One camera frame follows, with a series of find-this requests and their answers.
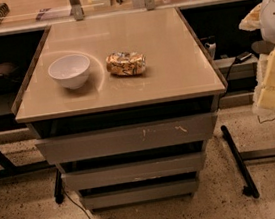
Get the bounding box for grey top drawer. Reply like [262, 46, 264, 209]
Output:
[36, 113, 217, 165]

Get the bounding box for grey drawer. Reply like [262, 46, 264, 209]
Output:
[80, 178, 200, 210]
[36, 113, 217, 165]
[61, 152, 206, 191]

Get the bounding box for grey drawer cabinet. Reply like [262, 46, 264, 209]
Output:
[13, 8, 227, 211]

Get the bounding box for grey middle drawer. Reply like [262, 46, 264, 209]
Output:
[61, 152, 206, 191]

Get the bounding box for grey bottom drawer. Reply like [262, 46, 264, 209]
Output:
[80, 178, 200, 210]

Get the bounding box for crushed gold drink can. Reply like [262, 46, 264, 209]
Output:
[106, 52, 146, 76]

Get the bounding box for white ceramic bowl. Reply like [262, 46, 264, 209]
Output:
[48, 54, 90, 90]

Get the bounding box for black phone on shelf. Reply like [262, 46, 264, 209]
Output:
[235, 52, 251, 63]

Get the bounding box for black table leg bar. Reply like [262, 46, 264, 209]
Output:
[221, 125, 260, 199]

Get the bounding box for black floor cable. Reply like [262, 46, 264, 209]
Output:
[62, 184, 96, 219]

